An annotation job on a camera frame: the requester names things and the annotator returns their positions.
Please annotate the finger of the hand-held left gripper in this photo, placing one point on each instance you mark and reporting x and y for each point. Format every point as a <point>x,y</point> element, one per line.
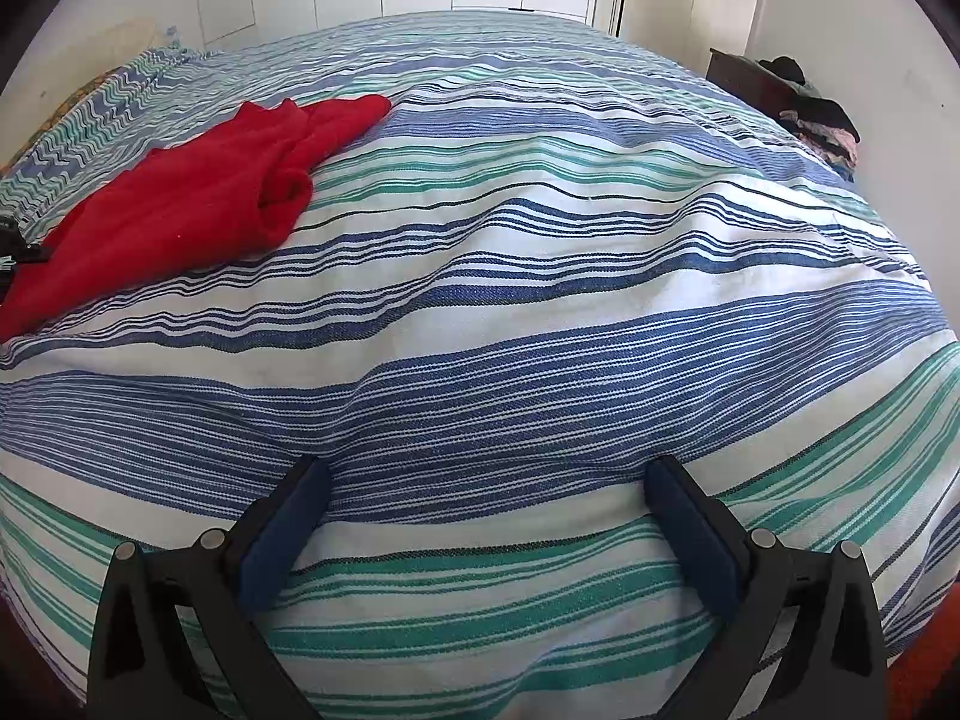
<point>22,247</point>

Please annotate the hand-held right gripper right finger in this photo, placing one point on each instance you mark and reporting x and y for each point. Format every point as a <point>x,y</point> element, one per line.
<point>697,540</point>

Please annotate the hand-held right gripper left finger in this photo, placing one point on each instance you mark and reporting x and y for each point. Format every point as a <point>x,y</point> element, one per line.
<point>281,540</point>

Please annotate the red sweater with white rabbit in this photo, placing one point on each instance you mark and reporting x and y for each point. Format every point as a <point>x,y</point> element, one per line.
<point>180,202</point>

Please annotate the pile of clothes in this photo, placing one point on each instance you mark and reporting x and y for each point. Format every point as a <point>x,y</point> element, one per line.
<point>821,124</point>

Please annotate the blue green striped blanket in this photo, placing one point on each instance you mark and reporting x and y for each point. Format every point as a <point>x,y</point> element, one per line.
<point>525,330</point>

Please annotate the dark wooden dresser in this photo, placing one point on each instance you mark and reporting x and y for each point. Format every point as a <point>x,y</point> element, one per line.
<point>742,82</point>

